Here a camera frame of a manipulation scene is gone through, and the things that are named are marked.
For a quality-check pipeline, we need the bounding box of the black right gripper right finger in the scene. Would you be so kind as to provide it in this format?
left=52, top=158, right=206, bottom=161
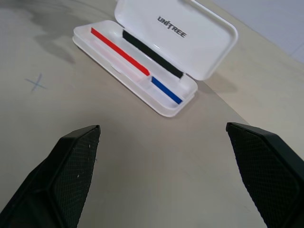
left=226, top=122, right=304, bottom=228

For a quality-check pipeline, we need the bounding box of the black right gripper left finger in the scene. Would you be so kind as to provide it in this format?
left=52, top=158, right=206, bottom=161
left=0, top=124, right=101, bottom=228

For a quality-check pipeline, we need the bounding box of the white Unitree pencil case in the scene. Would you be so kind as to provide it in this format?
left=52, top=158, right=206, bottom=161
left=72, top=0, right=239, bottom=118

